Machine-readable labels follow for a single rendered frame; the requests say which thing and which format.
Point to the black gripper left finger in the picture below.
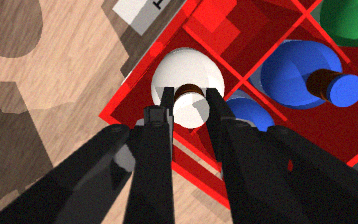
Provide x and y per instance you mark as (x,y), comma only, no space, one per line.
(84,186)

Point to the white paper pick list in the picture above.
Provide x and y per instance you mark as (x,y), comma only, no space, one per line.
(140,14)

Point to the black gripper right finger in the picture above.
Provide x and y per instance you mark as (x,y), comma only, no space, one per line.
(325,187)

